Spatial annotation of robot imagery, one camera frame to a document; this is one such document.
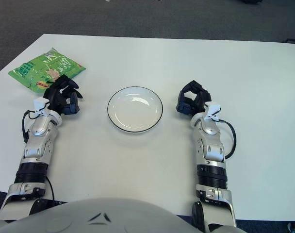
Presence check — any green snack bag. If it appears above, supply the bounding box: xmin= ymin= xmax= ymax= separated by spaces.
xmin=8 ymin=47 xmax=86 ymax=94

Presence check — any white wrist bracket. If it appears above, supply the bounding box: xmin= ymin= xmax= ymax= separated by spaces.
xmin=33 ymin=97 xmax=51 ymax=116
xmin=203 ymin=103 xmax=222 ymax=121

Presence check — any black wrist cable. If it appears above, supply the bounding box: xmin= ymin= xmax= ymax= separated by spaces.
xmin=219 ymin=118 xmax=236 ymax=160
xmin=21 ymin=110 xmax=45 ymax=144

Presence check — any white plate with black rim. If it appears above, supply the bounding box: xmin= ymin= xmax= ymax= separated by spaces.
xmin=107 ymin=86 xmax=164 ymax=133

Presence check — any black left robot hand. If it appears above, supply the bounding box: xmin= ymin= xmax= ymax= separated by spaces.
xmin=42 ymin=74 xmax=84 ymax=117

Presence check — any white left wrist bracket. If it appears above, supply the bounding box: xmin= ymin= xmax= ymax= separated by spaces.
xmin=33 ymin=97 xmax=51 ymax=116

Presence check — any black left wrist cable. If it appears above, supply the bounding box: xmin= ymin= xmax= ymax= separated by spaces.
xmin=21 ymin=110 xmax=45 ymax=144

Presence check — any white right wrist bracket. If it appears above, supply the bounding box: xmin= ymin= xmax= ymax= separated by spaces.
xmin=203 ymin=103 xmax=222 ymax=121

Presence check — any thin black elbow cable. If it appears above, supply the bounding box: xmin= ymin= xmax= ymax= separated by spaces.
xmin=44 ymin=176 xmax=56 ymax=201

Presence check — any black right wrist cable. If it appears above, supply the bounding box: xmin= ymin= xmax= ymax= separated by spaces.
xmin=219 ymin=118 xmax=236 ymax=160

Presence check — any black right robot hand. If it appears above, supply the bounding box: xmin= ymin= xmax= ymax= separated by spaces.
xmin=175 ymin=80 xmax=213 ymax=115

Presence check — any grey robot torso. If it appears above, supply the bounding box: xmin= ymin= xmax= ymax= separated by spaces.
xmin=0 ymin=197 xmax=247 ymax=233

